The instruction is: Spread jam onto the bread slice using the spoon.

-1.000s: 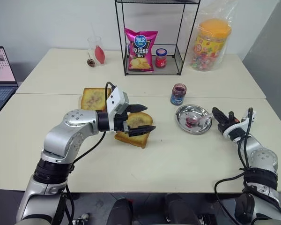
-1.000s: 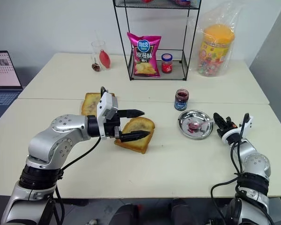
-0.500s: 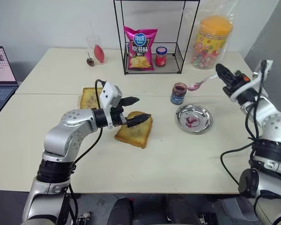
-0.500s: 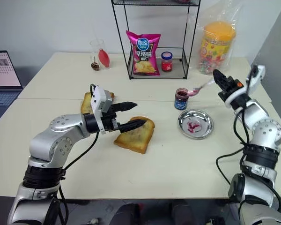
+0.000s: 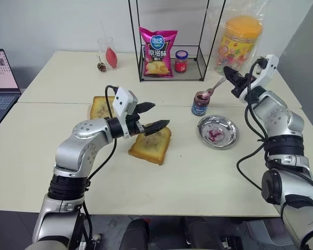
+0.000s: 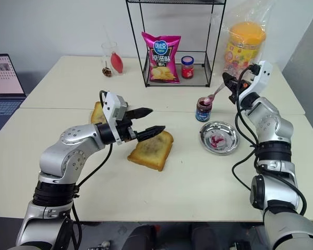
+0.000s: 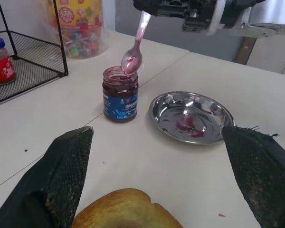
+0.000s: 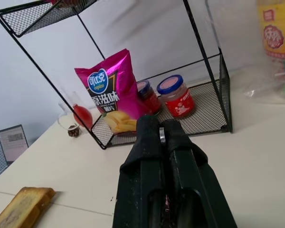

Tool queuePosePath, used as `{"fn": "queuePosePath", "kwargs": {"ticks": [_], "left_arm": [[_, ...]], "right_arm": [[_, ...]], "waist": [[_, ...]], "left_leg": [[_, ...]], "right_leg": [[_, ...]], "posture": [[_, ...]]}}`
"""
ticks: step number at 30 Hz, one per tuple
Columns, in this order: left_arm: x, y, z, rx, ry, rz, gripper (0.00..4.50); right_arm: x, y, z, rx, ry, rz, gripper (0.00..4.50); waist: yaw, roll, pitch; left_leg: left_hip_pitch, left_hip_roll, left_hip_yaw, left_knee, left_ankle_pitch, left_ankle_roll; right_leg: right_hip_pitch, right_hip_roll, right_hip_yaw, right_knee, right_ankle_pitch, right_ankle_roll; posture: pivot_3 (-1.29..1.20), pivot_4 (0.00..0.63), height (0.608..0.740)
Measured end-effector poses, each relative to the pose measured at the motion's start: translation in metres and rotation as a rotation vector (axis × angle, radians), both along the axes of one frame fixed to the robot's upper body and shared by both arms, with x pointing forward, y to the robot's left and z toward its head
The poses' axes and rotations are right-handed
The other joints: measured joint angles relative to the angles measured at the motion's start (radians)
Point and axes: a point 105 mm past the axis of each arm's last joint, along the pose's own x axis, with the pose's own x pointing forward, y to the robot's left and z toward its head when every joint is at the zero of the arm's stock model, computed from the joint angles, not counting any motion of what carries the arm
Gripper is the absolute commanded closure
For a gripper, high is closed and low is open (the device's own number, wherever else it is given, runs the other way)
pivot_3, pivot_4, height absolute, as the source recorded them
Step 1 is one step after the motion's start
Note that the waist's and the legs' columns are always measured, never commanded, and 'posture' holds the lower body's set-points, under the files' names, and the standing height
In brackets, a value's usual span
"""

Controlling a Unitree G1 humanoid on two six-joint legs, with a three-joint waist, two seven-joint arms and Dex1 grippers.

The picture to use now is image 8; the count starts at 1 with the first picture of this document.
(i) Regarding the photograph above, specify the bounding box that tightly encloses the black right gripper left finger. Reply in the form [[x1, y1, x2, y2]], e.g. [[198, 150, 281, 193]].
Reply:
[[112, 115, 170, 228]]

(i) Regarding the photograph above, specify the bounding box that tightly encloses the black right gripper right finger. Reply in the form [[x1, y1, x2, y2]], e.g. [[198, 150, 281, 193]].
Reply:
[[161, 120, 238, 228]]

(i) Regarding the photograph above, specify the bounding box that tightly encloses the dark red jam jar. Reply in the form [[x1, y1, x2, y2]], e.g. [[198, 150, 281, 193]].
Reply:
[[136, 80, 162, 116]]

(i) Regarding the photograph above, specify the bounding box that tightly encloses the bread slice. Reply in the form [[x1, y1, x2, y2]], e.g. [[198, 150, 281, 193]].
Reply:
[[0, 187, 57, 228]]

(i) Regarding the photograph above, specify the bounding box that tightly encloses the pink potato chips bag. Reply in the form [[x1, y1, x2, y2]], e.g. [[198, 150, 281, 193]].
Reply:
[[74, 48, 152, 137]]

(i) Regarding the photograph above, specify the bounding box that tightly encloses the small brown patterned cup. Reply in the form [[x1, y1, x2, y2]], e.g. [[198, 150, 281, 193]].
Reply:
[[67, 125, 81, 138]]

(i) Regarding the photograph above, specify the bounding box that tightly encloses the red label jar blue lid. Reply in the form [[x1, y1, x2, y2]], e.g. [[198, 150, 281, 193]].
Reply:
[[156, 75, 196, 118]]

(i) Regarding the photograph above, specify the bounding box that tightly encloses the black framed sign stand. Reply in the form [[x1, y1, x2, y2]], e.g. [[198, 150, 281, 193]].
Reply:
[[0, 124, 29, 164]]

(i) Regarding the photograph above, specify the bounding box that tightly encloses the yellow snack package clear bag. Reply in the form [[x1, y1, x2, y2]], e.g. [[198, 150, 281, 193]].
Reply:
[[242, 0, 285, 105]]

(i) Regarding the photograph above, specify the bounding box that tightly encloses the black wire mesh shelf rack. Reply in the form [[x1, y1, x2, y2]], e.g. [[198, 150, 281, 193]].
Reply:
[[0, 0, 233, 150]]

